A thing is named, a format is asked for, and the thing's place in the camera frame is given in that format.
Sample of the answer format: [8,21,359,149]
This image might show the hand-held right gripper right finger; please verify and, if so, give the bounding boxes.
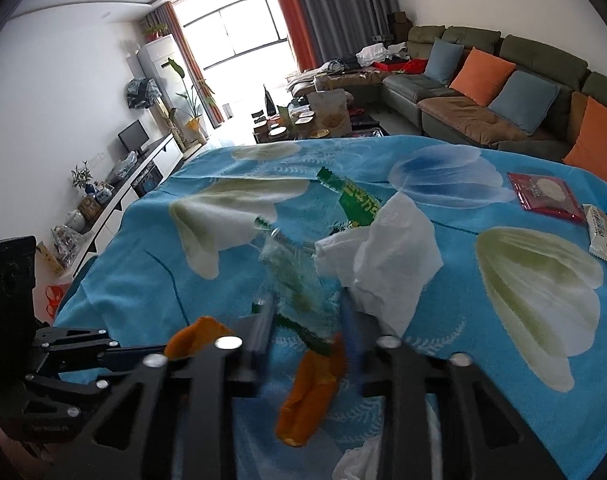
[336,292,567,480]

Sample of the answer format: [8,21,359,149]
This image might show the blue cushion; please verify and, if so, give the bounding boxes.
[488,70,560,136]
[426,37,465,86]

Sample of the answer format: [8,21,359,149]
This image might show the patterned cardboard box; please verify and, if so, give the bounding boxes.
[36,241,64,276]

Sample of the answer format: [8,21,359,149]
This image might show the wooden box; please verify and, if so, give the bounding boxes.
[78,195,104,218]

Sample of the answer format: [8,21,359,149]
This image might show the red flat packet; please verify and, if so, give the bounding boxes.
[507,171,587,223]

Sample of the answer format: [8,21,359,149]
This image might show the clear plastic bag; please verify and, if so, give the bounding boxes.
[114,152,138,178]

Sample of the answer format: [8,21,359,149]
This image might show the white standing air conditioner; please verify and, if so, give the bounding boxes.
[136,34,187,111]

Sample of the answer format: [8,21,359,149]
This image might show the pile of clothes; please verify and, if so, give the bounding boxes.
[286,42,429,86]

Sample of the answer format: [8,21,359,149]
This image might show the narrow orange grey curtain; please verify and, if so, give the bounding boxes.
[151,1,223,128]

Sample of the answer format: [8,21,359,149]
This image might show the brown cardboard boxes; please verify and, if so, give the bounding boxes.
[387,11,414,43]

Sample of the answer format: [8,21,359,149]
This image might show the covered standing fan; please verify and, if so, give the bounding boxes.
[126,76,177,146]

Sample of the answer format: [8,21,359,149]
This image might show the white tissue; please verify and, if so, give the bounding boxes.
[332,435,384,480]
[313,192,444,336]

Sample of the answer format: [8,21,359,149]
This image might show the black monitor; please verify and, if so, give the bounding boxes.
[118,121,150,157]

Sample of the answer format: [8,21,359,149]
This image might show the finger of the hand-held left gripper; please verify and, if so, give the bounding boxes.
[34,327,184,368]
[24,370,134,418]

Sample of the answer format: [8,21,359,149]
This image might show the tall leafy potted plant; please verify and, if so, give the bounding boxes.
[164,57,217,148]

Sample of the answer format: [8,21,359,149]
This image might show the white biscuit packet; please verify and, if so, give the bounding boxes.
[582,203,607,271]

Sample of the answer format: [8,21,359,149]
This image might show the dark coffee table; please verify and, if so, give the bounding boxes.
[251,87,384,143]

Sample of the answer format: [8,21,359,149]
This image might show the beige paper bag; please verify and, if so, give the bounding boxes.
[307,89,353,138]

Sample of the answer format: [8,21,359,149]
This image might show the orange plastic bag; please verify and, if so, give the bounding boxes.
[44,282,72,318]

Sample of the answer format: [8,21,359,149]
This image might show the orange crumpled wrapper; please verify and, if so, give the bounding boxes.
[164,316,234,361]
[276,332,349,448]

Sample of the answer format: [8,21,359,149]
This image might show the wide orange grey curtain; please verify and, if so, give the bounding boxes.
[265,0,401,73]

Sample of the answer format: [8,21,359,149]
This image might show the white black tv cabinet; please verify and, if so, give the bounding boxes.
[51,132,184,281]

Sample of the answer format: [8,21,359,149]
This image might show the vase with flowers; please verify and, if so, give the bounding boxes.
[71,161,97,196]

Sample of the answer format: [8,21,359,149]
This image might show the green corner sofa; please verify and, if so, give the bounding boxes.
[383,25,607,186]

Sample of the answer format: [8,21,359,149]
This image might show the large window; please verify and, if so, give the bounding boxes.
[176,0,297,76]

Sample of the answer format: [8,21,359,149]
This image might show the blue floral blanket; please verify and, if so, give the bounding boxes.
[51,135,607,480]

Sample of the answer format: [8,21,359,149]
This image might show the clear green-edged plastic wrapper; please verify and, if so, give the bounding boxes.
[251,215,344,358]

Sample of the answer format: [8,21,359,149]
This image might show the brown sofa seat cover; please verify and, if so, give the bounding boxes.
[417,94,571,148]

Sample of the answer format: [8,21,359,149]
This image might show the orange cushion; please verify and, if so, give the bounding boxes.
[563,96,607,183]
[449,47,517,107]

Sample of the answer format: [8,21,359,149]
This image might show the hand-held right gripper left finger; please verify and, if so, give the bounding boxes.
[46,297,279,480]

